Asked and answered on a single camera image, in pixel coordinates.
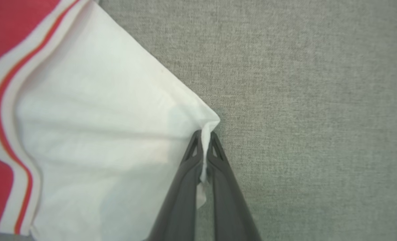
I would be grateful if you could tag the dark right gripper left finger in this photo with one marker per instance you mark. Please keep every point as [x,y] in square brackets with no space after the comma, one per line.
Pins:
[181,201]

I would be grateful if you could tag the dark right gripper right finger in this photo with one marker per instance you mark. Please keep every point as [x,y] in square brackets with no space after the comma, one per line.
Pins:
[230,207]

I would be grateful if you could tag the red and white basketball jersey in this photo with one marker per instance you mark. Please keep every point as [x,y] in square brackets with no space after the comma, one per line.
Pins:
[84,134]

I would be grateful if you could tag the grey fabric sofa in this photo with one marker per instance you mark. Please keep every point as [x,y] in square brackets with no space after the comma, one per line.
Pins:
[318,117]

